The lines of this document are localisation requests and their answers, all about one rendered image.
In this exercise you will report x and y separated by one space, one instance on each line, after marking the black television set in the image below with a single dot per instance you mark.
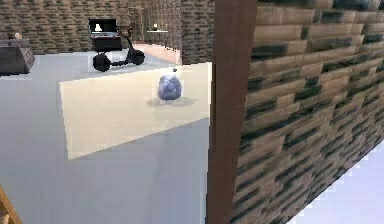
102 26

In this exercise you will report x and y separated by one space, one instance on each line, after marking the grey blue garbage bag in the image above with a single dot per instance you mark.
169 87

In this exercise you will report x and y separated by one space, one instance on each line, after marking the brown room door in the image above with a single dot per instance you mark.
135 23

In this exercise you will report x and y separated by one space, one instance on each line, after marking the black scooter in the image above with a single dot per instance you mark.
131 55

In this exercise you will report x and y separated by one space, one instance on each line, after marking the brown door frame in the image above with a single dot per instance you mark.
228 113

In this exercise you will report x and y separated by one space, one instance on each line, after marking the white small table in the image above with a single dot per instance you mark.
157 32

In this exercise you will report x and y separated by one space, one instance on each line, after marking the light wooden furniture corner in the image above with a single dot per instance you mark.
6 210

